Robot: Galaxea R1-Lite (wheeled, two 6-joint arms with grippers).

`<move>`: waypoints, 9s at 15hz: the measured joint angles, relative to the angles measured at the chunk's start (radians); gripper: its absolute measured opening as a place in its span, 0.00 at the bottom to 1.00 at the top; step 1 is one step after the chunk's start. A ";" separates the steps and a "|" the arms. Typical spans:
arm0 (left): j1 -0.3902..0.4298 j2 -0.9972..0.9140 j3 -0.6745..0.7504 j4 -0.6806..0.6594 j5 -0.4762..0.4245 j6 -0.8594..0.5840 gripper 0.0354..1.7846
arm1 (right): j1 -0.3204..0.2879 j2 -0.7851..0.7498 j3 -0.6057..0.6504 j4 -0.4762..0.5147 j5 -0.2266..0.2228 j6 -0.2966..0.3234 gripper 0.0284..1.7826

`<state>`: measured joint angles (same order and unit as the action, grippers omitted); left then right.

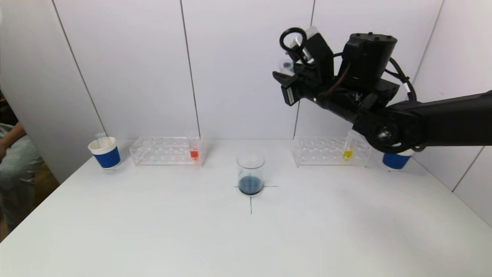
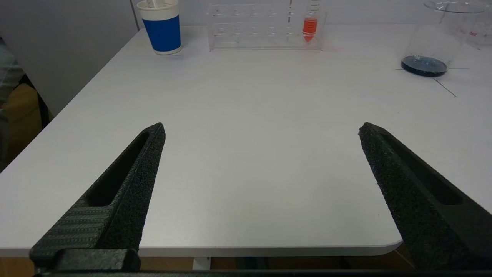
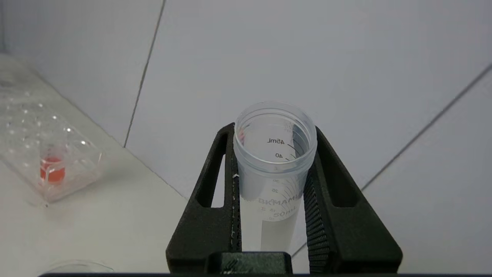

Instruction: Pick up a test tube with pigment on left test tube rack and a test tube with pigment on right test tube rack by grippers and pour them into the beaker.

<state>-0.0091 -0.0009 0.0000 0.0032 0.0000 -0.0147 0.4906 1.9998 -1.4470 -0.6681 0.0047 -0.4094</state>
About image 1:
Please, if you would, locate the red pigment test tube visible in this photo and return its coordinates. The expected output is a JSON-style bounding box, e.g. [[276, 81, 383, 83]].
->
[[187, 132, 200, 161]]

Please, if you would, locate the bare person forearm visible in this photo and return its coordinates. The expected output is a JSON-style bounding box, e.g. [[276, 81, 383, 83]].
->
[[0, 122, 27, 160]]

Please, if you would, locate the grey trouser leg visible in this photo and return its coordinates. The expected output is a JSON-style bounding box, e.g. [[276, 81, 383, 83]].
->
[[0, 123, 46, 233]]

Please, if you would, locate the looped black cable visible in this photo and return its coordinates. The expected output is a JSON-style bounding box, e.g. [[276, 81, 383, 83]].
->
[[279, 27, 308, 53]]

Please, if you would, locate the clear acrylic test tube rack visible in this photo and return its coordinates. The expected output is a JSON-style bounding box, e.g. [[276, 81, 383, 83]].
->
[[129, 137, 205, 167], [292, 136, 372, 168]]

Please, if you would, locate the yellow pigment test tube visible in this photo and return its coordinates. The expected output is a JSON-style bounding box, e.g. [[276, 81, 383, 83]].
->
[[342, 131, 359, 161]]

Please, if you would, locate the blue white paper cup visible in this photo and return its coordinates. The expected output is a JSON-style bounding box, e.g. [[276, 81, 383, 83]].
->
[[382, 150, 414, 171], [88, 137, 121, 170]]

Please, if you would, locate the red pigment tube white label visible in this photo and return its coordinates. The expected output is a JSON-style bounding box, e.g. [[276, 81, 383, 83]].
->
[[278, 57, 297, 76]]

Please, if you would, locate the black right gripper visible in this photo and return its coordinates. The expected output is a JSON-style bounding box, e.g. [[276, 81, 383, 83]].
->
[[272, 63, 359, 124]]

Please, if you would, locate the clear glass beaker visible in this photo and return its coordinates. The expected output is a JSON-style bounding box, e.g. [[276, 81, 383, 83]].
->
[[236, 152, 265, 196]]

